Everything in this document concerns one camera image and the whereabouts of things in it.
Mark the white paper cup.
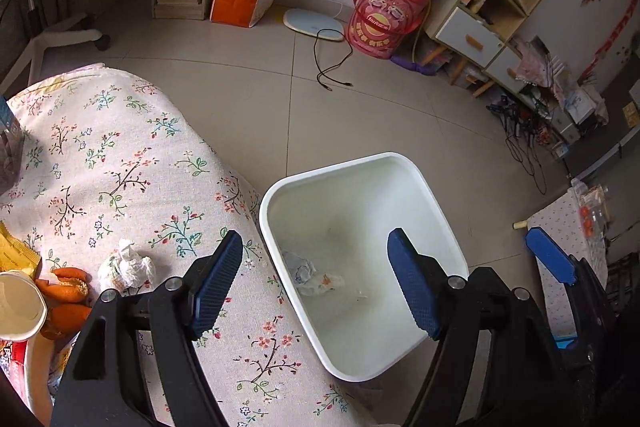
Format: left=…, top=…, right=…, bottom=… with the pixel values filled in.
left=0, top=271, right=48, bottom=341

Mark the white round scale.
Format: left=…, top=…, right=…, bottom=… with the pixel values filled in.
left=283, top=9, right=345, bottom=42

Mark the right clear dark-snack jar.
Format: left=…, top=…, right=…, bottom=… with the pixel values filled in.
left=0, top=98, right=24, bottom=194

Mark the stack of books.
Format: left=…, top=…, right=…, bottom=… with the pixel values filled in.
left=152, top=0, right=204, bottom=20

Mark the wooden shelf cabinet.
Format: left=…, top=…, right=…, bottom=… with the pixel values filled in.
left=424, top=0, right=542, bottom=94

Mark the white tissue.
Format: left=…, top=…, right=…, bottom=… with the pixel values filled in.
left=98, top=239, right=156, bottom=294

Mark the yellow snack wrapper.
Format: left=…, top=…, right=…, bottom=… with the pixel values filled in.
left=0, top=222, right=41, bottom=280

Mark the white plastic trash bin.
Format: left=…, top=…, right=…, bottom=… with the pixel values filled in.
left=259, top=152, right=469, bottom=383

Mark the blue-white tissue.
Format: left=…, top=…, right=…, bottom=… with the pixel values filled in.
left=283, top=253, right=345, bottom=297

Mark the floral tablecloth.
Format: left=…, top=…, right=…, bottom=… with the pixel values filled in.
left=1, top=65, right=367, bottom=426

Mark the orange peel piece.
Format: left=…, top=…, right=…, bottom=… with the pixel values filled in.
left=35, top=268, right=90, bottom=303
left=40, top=303, right=91, bottom=340

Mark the red pink bucket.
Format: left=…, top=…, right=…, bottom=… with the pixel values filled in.
left=346, top=0, right=430, bottom=60

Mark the black cable on floor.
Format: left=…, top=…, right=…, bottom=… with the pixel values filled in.
left=312, top=27, right=356, bottom=92

